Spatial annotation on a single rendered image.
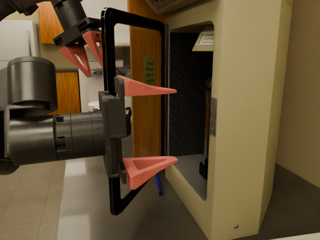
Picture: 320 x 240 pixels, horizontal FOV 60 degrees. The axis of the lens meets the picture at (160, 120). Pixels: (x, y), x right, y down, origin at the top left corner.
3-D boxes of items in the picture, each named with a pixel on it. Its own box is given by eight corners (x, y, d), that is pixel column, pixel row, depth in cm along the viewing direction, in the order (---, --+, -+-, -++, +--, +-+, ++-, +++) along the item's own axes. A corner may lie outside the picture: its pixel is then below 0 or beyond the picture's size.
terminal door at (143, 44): (164, 163, 83) (164, 22, 73) (114, 219, 55) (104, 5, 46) (161, 162, 83) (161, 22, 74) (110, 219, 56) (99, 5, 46)
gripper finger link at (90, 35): (96, 75, 65) (79, 38, 64) (120, 63, 62) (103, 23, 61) (78, 78, 59) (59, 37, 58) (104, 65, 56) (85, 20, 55)
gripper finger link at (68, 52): (90, 79, 66) (74, 42, 65) (114, 66, 63) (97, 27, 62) (72, 82, 59) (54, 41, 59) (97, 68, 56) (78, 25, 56)
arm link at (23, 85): (5, 169, 40) (-56, 166, 32) (4, 95, 43) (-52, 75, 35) (78, 153, 37) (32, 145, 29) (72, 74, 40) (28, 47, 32)
